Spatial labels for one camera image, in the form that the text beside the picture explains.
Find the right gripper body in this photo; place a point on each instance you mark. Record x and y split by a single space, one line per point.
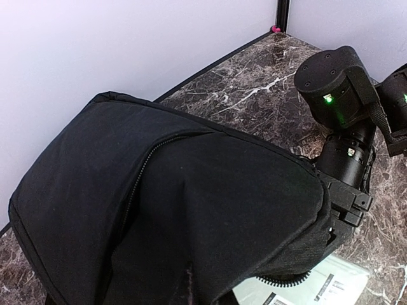
348 206

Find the grey notebook with barcodes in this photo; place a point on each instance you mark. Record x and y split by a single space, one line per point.
333 281

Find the black student backpack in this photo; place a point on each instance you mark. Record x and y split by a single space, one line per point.
137 203

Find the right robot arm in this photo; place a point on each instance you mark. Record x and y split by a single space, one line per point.
342 98

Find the right black frame post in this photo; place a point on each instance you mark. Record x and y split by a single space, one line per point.
282 15

